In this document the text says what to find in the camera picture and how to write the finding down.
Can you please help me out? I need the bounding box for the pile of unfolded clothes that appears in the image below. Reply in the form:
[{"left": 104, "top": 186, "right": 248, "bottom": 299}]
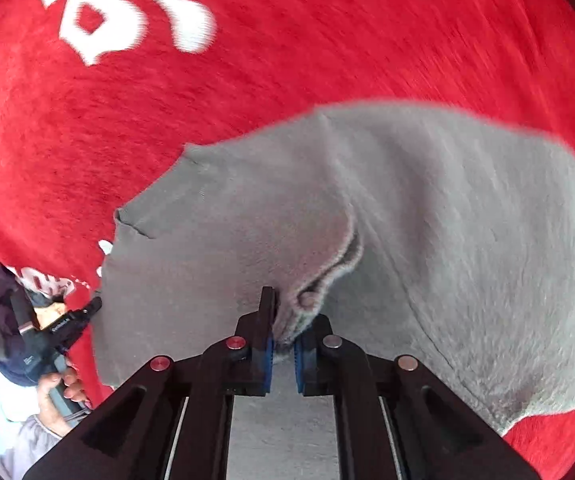
[{"left": 0, "top": 264, "right": 66, "bottom": 387}]

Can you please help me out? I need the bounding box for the pink left sleeve forearm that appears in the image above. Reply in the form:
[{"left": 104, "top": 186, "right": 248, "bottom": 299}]
[{"left": 0, "top": 415, "right": 62, "bottom": 480}]

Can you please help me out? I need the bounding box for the red bedspread with white characters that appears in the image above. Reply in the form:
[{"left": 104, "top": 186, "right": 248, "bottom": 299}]
[{"left": 0, "top": 0, "right": 575, "bottom": 480}]

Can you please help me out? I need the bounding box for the person's left hand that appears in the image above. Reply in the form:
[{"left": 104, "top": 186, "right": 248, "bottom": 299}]
[{"left": 37, "top": 359, "right": 89, "bottom": 437}]

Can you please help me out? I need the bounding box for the grey knit sweater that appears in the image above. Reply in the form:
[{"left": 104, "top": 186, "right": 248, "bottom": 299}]
[{"left": 90, "top": 100, "right": 575, "bottom": 480}]

